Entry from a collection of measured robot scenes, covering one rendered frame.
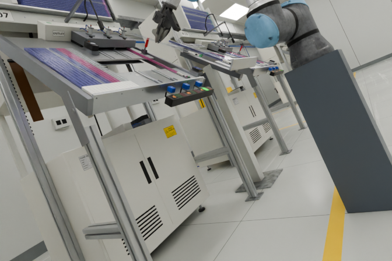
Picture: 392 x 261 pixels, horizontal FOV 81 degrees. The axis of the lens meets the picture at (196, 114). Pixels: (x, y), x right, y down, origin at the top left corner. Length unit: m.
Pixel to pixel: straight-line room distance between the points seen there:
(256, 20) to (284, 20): 0.09
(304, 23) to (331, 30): 7.60
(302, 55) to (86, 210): 1.00
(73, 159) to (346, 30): 8.14
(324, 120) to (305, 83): 0.14
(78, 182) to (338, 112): 0.99
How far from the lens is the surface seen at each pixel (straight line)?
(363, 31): 8.50
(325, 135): 0.93
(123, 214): 0.79
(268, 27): 0.81
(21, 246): 2.70
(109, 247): 1.11
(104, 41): 1.44
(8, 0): 1.54
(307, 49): 0.92
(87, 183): 1.07
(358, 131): 0.92
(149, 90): 0.96
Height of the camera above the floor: 0.52
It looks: 2 degrees up
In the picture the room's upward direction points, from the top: 24 degrees counter-clockwise
